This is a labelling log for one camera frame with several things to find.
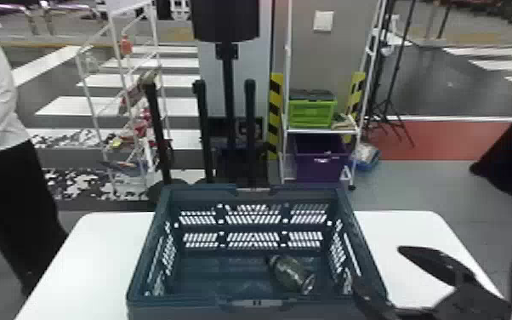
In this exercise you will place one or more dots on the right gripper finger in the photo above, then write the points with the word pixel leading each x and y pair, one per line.
pixel 374 304
pixel 439 266

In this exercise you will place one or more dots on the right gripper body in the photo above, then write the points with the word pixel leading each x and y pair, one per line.
pixel 475 306

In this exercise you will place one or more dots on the small blue basket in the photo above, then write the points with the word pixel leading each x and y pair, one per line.
pixel 365 156

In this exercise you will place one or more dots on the purple crate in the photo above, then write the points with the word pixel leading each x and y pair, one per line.
pixel 320 161

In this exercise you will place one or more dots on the white shelf trolley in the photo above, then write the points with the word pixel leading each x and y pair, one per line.
pixel 318 131

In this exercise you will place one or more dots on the black tripod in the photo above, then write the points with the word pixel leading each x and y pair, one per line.
pixel 392 80

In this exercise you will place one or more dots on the green crate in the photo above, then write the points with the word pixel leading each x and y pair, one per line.
pixel 312 111

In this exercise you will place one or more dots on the yellow black striped post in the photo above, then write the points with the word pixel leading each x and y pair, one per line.
pixel 275 111
pixel 355 94

